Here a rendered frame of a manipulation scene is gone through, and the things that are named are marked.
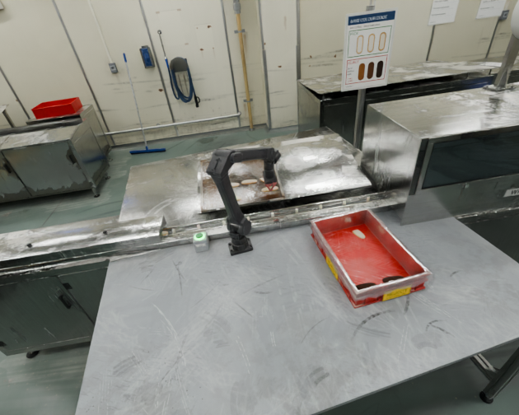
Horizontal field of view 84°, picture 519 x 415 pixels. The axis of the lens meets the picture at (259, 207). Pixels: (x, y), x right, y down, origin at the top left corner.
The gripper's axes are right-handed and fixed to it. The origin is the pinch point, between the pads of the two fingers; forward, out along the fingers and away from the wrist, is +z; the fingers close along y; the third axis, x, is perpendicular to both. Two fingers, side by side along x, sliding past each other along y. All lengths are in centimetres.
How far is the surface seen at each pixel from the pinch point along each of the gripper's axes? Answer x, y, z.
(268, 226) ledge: 5.3, -24.9, 5.3
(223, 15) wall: 1, 363, -20
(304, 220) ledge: -14.3, -25.0, 5.1
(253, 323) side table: 21, -78, 1
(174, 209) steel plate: 61, 10, 15
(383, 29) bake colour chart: -87, 66, -59
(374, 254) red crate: -40, -54, 3
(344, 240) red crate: -30, -43, 5
